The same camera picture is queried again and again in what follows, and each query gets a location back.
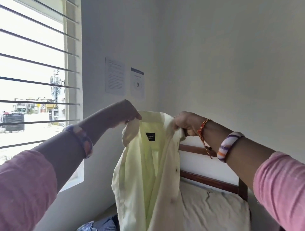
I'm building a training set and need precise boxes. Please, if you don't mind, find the person's right hand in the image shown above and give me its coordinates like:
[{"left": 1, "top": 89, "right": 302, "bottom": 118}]
[{"left": 173, "top": 111, "right": 207, "bottom": 138}]

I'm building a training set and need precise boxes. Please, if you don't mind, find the person's left hand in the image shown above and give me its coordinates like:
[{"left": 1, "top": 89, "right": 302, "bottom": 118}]
[{"left": 102, "top": 99, "right": 143, "bottom": 129}]

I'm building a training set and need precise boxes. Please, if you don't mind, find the light yellow shirt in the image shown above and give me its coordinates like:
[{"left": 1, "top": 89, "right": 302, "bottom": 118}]
[{"left": 111, "top": 110, "right": 186, "bottom": 231}]

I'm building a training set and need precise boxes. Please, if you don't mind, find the blue floral patterned garment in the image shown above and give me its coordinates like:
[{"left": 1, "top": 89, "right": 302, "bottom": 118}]
[{"left": 76, "top": 214, "right": 120, "bottom": 231}]

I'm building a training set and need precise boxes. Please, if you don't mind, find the person's left forearm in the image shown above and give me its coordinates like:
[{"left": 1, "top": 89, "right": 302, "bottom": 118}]
[{"left": 31, "top": 114, "right": 110, "bottom": 179}]

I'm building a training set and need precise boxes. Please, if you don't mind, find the person's right forearm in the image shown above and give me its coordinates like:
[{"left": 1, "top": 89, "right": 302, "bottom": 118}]
[{"left": 202, "top": 120, "right": 277, "bottom": 191}]

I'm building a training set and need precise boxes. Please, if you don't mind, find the bed with beige sheet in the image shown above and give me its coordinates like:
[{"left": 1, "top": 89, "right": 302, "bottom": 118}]
[{"left": 93, "top": 180, "right": 252, "bottom": 231}]

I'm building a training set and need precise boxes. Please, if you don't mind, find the white notice with dark header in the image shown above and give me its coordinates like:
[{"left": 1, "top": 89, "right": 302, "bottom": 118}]
[{"left": 130, "top": 67, "right": 146, "bottom": 98}]

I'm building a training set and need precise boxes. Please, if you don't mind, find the plain white paper notice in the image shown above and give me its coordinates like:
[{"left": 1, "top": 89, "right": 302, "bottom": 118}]
[{"left": 105, "top": 57, "right": 126, "bottom": 95}]

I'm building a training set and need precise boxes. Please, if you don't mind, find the striped white purple bangle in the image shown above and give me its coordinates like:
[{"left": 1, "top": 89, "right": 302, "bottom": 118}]
[{"left": 217, "top": 131, "right": 245, "bottom": 163}]

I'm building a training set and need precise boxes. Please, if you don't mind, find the striped orange purple bangle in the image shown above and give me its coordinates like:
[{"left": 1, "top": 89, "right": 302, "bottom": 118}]
[{"left": 63, "top": 124, "right": 94, "bottom": 159}]

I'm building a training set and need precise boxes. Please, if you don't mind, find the white framed window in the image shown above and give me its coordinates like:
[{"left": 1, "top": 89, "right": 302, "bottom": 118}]
[{"left": 0, "top": 0, "right": 86, "bottom": 193}]

